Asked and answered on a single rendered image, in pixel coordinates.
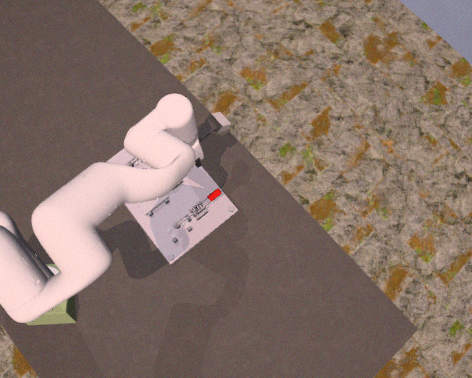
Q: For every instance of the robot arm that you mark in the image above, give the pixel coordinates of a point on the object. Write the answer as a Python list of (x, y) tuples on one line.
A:
[(66, 222)]

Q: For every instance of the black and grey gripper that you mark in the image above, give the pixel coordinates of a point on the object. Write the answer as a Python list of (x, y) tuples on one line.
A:
[(198, 152)]

